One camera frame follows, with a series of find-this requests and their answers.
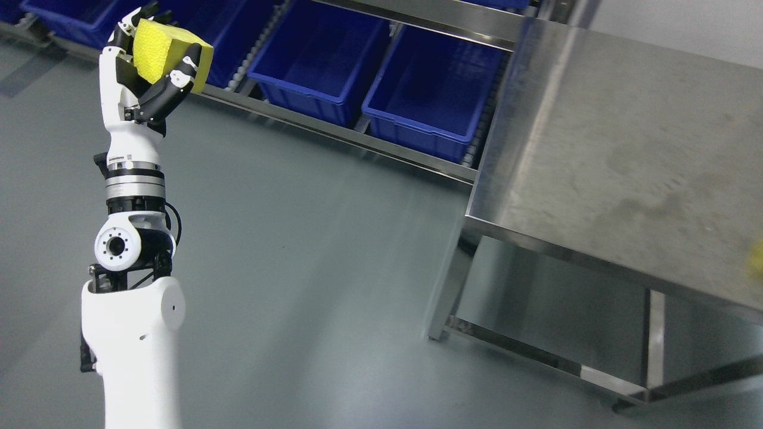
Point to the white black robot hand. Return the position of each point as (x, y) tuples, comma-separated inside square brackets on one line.
[(134, 111)]

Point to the yellow foam block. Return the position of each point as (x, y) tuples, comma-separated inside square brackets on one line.
[(757, 262), (158, 48)]

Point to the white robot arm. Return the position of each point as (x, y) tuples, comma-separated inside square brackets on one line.
[(132, 307)]

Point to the blue bin lower middle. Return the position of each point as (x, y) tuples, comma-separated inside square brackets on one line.
[(320, 61)]

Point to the blue bin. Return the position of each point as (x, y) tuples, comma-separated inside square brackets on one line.
[(431, 91), (232, 27), (320, 61), (90, 23)]

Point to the metal shelf rack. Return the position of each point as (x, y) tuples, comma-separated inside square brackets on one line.
[(496, 24)]

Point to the blue bin far left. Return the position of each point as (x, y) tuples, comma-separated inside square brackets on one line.
[(90, 23)]

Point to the blue bin lower left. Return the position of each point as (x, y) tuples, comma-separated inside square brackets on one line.
[(232, 27)]

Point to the blue bin lower right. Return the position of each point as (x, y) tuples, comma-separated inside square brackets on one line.
[(431, 91)]

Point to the stainless steel table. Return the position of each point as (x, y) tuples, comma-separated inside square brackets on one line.
[(630, 159)]

